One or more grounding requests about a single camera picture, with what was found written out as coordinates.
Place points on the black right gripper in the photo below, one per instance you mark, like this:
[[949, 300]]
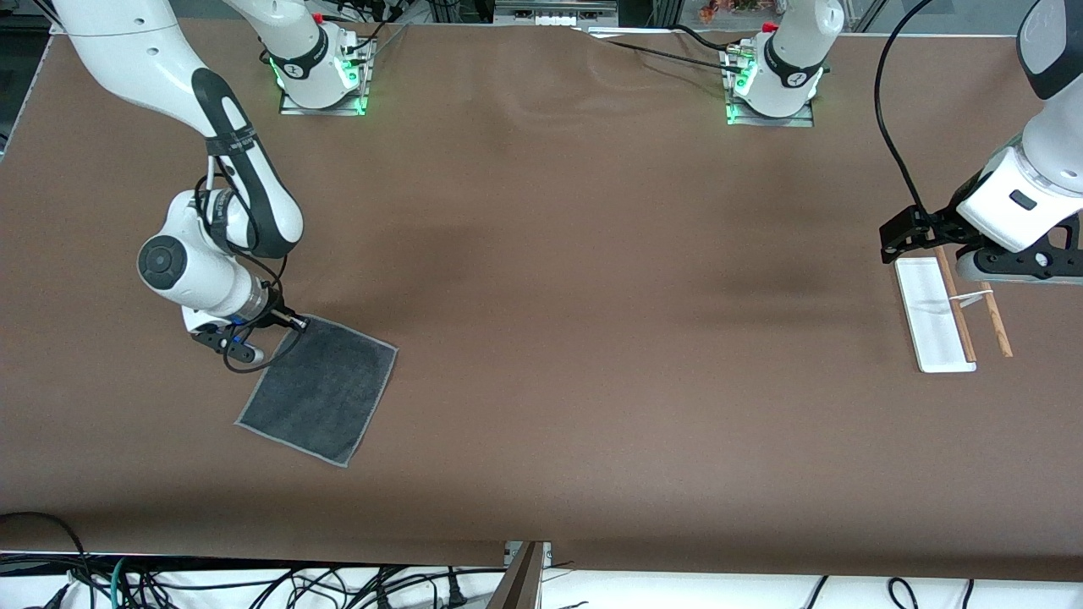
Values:
[[272, 312]]

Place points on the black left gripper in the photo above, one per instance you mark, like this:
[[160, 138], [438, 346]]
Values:
[[942, 225]]

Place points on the grey and pink towel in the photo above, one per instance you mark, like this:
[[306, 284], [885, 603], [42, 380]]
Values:
[[321, 397]]

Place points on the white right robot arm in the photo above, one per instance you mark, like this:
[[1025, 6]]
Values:
[[127, 51]]

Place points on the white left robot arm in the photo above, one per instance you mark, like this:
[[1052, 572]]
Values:
[[1053, 144]]

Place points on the white rack with wooden rods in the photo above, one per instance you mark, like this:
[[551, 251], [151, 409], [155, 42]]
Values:
[[931, 321]]

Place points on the orange plastic items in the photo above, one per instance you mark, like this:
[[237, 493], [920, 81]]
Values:
[[736, 8]]

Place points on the brown table cover sheet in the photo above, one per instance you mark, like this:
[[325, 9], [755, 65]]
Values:
[[592, 254]]

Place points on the white flat sheet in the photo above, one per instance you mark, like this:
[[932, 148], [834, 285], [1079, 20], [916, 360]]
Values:
[[630, 33]]

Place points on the grey power strip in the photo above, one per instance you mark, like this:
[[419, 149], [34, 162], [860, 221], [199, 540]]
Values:
[[554, 12]]

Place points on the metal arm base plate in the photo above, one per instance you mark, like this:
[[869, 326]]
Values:
[[795, 121], [296, 108]]

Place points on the metal frame beam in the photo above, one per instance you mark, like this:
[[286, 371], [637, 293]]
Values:
[[520, 584]]

